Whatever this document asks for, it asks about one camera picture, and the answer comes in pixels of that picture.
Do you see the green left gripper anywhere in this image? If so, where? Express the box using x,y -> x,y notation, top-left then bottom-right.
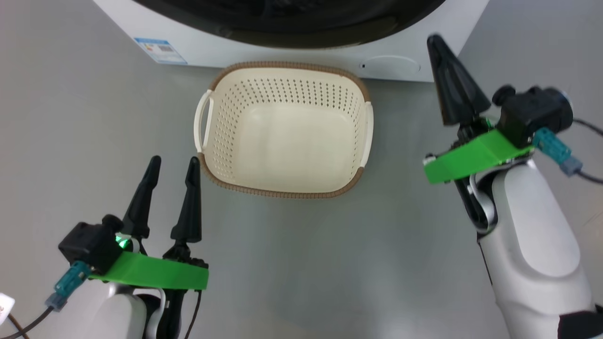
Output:
90,155 -> 209,291

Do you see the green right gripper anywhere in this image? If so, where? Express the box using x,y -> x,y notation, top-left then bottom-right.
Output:
423,34 -> 535,185

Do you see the cream perforated laundry basket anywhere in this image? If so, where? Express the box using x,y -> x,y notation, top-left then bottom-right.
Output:
193,60 -> 374,199

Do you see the white washing machine body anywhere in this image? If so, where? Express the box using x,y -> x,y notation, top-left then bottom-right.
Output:
92,0 -> 490,83

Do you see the round white filter cover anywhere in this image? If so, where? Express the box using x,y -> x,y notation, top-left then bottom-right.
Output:
359,55 -> 421,76

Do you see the blue energy label sticker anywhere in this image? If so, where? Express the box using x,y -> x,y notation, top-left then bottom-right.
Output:
133,38 -> 188,65

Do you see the small white box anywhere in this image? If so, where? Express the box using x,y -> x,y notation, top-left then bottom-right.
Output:
0,293 -> 16,325

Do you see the thin black left gripper cable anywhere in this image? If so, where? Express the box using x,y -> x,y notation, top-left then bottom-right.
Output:
183,290 -> 203,339

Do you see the right teal connector black cable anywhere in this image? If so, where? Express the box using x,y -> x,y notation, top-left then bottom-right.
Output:
532,118 -> 603,185

